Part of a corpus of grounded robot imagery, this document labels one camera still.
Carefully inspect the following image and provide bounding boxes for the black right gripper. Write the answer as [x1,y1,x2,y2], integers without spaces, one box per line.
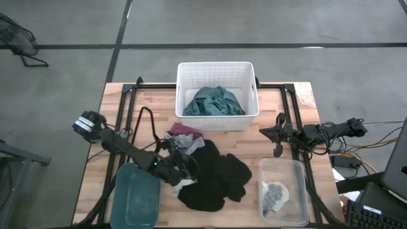
[259,113,308,158]

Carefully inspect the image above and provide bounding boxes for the light grey cloth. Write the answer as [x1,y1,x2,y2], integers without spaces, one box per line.
[163,132,206,156]

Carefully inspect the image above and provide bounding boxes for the black cloth with white tag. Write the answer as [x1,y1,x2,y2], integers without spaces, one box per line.
[173,139,230,213]

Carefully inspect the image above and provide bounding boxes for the maroon cloth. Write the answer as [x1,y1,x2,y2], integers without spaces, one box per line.
[167,121,204,140]

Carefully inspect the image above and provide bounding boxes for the grey patterned cloth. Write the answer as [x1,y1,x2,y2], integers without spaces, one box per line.
[261,180,290,218]

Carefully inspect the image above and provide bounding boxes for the teal patterned cloth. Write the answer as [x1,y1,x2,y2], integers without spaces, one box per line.
[183,85,246,117]

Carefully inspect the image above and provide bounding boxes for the teal plastic bin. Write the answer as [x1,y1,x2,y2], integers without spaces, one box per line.
[110,162,162,229]

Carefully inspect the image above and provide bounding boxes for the clear plastic bin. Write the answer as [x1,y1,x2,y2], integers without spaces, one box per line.
[258,158,310,227]

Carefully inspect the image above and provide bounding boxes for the clear plastic sheet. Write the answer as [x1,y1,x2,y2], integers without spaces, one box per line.
[294,83,318,109]

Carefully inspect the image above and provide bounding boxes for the white perforated plastic basket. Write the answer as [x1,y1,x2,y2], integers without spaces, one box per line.
[175,61,260,132]

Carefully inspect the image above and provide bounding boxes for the black power adapter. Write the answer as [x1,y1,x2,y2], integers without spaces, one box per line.
[330,154,362,169]

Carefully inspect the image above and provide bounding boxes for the dark grey laptop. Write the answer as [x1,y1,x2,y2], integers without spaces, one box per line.
[380,117,407,204]

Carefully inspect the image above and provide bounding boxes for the black keyboard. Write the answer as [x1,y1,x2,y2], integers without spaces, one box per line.
[348,200,407,229]

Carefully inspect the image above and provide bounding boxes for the grey metal table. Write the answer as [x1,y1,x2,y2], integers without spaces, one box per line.
[0,139,52,229]

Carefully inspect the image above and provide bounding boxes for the black floor fan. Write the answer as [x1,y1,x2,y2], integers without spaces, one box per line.
[0,12,50,67]

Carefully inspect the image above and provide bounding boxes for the black cable loop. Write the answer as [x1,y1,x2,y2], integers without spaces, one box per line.
[131,106,162,152]

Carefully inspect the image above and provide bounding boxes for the black cable bundle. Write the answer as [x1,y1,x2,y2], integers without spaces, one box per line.
[304,183,346,227]
[76,171,119,227]

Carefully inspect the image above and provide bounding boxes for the black aluminium table frame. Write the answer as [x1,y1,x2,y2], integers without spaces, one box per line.
[97,76,344,229]

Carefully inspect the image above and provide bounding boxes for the yellow cable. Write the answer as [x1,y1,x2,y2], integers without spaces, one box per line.
[345,137,399,174]

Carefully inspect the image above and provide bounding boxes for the grey cable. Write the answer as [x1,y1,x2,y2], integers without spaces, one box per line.
[362,120,404,127]

